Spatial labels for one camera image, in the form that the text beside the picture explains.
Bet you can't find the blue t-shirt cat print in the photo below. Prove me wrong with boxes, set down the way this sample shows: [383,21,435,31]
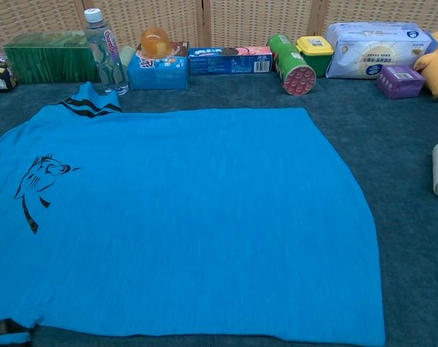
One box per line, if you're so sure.
[0,82,387,347]

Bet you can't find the blue pink cookie box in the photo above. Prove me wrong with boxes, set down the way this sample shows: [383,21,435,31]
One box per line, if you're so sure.
[187,46,275,76]

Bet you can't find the blue snack box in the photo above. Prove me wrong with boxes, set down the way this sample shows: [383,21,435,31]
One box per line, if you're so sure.
[126,40,191,91]

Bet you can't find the green chips can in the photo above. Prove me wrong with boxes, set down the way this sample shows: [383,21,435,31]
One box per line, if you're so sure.
[266,33,317,97]

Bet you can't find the woven folding screen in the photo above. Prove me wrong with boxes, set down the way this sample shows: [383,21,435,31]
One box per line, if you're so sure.
[0,0,438,55]

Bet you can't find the green container yellow lid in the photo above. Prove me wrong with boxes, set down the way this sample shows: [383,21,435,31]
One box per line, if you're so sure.
[295,35,335,78]

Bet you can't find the clear water bottle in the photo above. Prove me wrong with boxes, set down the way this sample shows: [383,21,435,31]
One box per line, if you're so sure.
[83,7,130,96]

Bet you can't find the white blue wipes pack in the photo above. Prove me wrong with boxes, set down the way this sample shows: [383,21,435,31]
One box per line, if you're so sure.
[325,22,438,81]

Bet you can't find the small purple box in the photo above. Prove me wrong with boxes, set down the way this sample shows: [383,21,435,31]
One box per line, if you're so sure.
[376,64,426,100]

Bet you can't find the green grass pattern box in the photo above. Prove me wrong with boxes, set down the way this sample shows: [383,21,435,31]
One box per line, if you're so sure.
[2,31,101,85]

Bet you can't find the yellow plush toy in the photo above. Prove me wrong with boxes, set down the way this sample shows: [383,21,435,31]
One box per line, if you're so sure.
[413,30,438,99]

